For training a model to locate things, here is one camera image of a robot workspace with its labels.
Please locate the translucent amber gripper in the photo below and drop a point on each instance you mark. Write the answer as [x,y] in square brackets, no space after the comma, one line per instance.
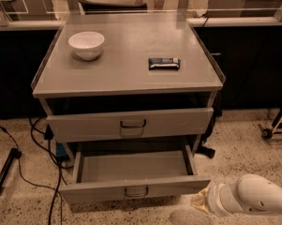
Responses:
[214,198]

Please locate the grey drawer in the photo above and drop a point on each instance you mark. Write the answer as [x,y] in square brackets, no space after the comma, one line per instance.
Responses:
[100,177]
[127,125]

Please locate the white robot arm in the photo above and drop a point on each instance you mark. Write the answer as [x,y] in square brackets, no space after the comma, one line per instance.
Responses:
[251,194]

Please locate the grey top drawer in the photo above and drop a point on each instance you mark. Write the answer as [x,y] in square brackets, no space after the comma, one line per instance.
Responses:
[127,125]

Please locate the grey drawer cabinet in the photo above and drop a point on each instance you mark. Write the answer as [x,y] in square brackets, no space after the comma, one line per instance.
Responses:
[119,80]

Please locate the wheeled cart base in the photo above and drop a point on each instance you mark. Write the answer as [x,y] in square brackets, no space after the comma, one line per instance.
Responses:
[276,128]

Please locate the dark blue snack bar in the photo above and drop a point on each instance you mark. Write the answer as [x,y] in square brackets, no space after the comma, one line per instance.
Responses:
[164,63]

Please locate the blue box behind cabinet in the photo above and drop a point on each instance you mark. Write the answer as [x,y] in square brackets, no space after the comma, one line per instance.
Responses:
[60,151]

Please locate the white ceramic bowl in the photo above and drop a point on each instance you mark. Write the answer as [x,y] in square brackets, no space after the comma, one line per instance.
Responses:
[87,45]

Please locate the black floor stand bar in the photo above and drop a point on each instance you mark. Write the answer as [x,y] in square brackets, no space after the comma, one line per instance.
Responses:
[13,154]

